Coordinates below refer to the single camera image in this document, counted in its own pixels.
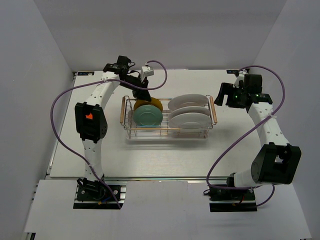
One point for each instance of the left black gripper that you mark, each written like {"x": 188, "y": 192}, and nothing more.
{"x": 142, "y": 94}

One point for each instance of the white plate front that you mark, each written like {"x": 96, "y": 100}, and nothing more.
{"x": 191, "y": 120}

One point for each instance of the aluminium front rail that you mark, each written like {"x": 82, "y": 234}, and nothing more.
{"x": 152, "y": 178}

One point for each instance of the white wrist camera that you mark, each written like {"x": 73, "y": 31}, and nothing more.
{"x": 146, "y": 71}
{"x": 240, "y": 78}

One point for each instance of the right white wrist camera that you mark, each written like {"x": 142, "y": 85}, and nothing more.
{"x": 240, "y": 78}

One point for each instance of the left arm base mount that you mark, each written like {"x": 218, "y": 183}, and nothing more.
{"x": 93, "y": 195}

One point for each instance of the yellow plate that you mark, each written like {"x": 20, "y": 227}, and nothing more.
{"x": 154, "y": 102}

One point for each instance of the orange plate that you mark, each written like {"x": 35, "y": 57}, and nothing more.
{"x": 89, "y": 116}

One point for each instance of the metal wire dish rack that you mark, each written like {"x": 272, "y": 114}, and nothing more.
{"x": 127, "y": 121}

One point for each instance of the white plate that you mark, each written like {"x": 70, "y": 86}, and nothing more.
{"x": 189, "y": 109}
{"x": 191, "y": 120}
{"x": 187, "y": 100}

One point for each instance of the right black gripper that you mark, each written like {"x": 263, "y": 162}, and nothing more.
{"x": 226, "y": 88}

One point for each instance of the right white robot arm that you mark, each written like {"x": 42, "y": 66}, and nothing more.
{"x": 277, "y": 161}

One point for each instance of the white plate rear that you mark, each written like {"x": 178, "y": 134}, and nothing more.
{"x": 187, "y": 100}

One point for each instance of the white plate middle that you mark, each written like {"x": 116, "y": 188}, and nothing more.
{"x": 189, "y": 109}

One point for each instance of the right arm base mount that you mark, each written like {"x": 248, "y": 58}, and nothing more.
{"x": 230, "y": 200}

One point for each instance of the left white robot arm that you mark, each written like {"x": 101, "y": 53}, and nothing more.
{"x": 91, "y": 123}

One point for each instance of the teal plate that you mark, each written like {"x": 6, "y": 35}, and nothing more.
{"x": 147, "y": 115}

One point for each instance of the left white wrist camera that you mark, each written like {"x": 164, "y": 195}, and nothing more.
{"x": 146, "y": 71}

